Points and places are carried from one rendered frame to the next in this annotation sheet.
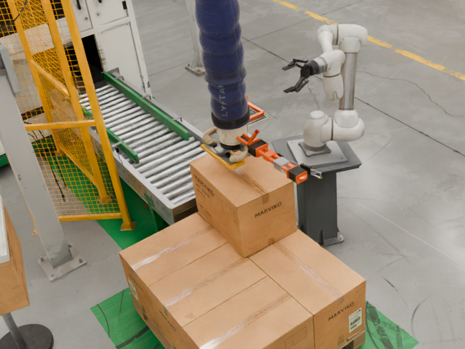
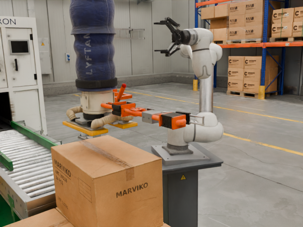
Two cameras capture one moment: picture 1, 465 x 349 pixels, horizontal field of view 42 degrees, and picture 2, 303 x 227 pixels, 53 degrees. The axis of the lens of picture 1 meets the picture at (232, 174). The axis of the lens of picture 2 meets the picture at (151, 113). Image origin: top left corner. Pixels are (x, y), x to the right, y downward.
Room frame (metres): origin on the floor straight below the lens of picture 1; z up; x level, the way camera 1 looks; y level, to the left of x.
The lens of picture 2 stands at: (1.38, -0.05, 1.52)
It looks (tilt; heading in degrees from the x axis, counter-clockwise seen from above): 12 degrees down; 350
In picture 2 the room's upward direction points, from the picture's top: 2 degrees counter-clockwise
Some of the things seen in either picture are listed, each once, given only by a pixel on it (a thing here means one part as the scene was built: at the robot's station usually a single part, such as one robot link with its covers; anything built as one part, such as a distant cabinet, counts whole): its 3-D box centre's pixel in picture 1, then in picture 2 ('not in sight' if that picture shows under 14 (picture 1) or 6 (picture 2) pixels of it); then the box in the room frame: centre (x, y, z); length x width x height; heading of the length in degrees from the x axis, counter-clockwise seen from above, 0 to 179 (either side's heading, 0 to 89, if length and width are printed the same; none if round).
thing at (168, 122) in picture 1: (145, 100); (36, 134); (4.84, 0.68, 0.60); 1.60 x 0.10 x 0.09; 30
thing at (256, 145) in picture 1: (257, 147); (123, 108); (2.85, -0.16, 1.23); 0.10 x 0.08 x 0.06; 120
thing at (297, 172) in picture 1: (296, 174); (172, 120); (2.55, -0.33, 1.23); 0.08 x 0.07 x 0.05; 30
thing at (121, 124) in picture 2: not in sight; (113, 118); (3.12, -0.12, 1.13); 0.34 x 0.10 x 0.05; 30
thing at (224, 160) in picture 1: (221, 151); (84, 124); (3.02, 0.05, 1.13); 0.34 x 0.10 x 0.05; 30
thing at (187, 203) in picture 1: (214, 190); (77, 188); (3.39, 0.14, 0.58); 0.70 x 0.03 x 0.06; 120
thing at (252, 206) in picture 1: (242, 196); (104, 184); (3.06, -0.04, 0.74); 0.60 x 0.40 x 0.40; 27
